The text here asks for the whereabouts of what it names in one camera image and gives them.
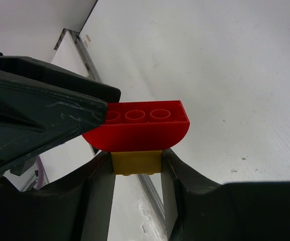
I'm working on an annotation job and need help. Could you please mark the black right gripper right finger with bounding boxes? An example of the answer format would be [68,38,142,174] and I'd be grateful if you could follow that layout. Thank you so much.
[161,149,290,240]

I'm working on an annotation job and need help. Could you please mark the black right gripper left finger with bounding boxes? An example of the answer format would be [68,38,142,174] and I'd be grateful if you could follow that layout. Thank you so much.
[0,152,116,240]

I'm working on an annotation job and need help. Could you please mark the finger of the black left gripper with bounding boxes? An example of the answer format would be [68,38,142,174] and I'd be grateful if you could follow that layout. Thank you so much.
[0,52,121,103]
[0,70,108,174]

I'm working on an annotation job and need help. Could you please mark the yellow lego brick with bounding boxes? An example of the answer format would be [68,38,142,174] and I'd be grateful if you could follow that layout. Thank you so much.
[111,151,162,176]

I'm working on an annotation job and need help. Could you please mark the red curved lego brick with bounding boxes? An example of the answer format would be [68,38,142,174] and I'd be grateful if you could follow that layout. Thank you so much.
[82,100,190,152]

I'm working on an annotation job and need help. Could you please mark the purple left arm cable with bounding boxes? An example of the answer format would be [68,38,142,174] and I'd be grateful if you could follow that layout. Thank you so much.
[35,160,46,189]

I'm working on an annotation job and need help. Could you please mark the aluminium frame rail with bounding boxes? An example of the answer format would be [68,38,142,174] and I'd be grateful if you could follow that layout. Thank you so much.
[54,28,167,226]

